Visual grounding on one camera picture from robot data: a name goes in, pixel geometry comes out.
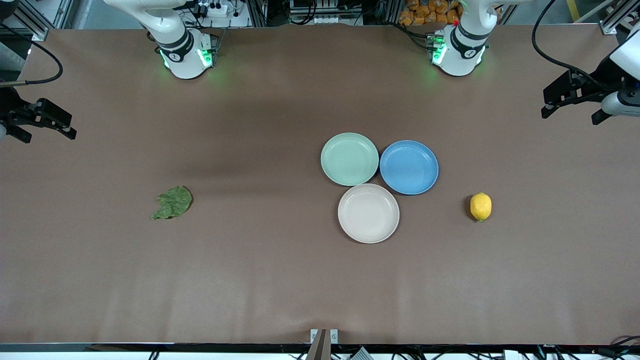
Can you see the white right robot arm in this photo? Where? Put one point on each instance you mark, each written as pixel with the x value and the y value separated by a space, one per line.
pixel 180 45

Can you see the yellow lemon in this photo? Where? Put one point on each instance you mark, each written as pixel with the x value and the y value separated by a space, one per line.
pixel 480 206

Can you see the blue plate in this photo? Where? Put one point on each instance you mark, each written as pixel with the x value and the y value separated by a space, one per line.
pixel 409 167

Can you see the white power strip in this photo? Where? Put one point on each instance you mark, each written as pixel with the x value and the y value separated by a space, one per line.
pixel 220 10

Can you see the mint green plate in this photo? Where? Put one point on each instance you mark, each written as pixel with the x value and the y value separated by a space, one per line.
pixel 350 159

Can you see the bag of orange items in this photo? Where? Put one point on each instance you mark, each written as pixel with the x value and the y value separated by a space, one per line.
pixel 425 12

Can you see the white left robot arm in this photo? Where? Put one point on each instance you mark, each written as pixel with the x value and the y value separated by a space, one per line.
pixel 462 47

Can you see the beige plate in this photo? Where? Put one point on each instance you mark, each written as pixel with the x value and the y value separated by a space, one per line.
pixel 368 213

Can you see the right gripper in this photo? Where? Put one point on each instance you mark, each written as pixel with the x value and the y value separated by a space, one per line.
pixel 8 107

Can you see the metal bracket at table edge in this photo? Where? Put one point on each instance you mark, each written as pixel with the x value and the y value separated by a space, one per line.
pixel 322 345

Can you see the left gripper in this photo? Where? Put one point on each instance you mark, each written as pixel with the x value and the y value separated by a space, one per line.
pixel 601 78

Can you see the green lettuce leaf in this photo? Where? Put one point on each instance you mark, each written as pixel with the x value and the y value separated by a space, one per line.
pixel 174 202

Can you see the electronics box with ports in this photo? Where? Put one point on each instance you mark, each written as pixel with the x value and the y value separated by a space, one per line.
pixel 325 15

